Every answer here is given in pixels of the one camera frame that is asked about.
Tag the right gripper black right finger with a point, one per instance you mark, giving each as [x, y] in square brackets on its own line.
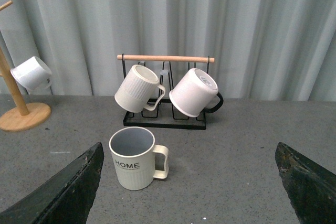
[310, 187]

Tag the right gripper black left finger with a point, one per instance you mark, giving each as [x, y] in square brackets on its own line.
[67, 197]

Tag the cream HOME mug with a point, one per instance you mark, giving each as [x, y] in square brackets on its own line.
[133, 151]

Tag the wooden mug tree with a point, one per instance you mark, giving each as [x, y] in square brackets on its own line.
[24, 116]

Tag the white hanging mug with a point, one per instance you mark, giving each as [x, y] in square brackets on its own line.
[32, 73]

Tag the cream ribbed hanging mug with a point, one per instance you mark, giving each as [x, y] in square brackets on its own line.
[138, 86]

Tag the grey curtain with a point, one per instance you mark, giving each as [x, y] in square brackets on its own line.
[263, 49]

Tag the black wire mug rack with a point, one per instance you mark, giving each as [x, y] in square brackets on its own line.
[165, 115]

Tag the white mug black handle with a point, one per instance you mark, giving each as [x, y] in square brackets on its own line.
[196, 92]

